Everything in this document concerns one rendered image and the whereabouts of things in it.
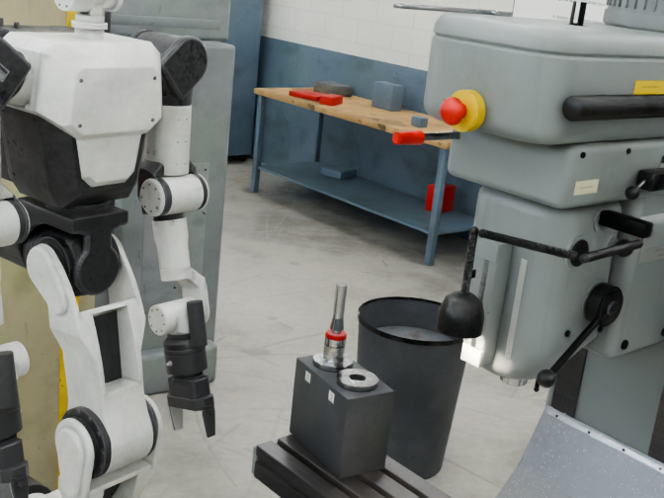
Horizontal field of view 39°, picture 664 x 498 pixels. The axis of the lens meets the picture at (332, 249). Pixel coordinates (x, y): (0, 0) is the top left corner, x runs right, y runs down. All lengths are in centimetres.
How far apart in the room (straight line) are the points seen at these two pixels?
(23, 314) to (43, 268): 123
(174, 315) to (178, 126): 39
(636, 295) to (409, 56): 612
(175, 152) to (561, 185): 85
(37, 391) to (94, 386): 135
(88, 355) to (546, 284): 86
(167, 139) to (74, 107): 31
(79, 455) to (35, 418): 137
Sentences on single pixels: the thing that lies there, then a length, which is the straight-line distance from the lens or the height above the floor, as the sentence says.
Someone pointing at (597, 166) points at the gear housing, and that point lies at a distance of 145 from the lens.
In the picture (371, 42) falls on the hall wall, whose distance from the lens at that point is 800.
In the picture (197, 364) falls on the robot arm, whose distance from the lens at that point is 200.
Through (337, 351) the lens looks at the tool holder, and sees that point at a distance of 204.
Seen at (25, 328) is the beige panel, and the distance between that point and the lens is 307.
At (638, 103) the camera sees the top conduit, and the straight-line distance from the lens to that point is 142.
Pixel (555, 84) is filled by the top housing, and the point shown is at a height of 182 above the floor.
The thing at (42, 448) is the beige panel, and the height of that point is 32.
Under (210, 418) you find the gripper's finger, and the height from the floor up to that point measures 100.
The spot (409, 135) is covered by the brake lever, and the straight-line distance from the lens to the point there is 143.
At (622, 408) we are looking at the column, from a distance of 202.
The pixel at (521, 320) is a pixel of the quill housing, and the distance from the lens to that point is 153.
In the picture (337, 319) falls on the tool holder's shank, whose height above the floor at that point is 121.
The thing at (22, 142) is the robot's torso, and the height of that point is 158.
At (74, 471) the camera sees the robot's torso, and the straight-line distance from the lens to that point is 189.
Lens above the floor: 194
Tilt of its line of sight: 17 degrees down
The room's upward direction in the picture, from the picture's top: 6 degrees clockwise
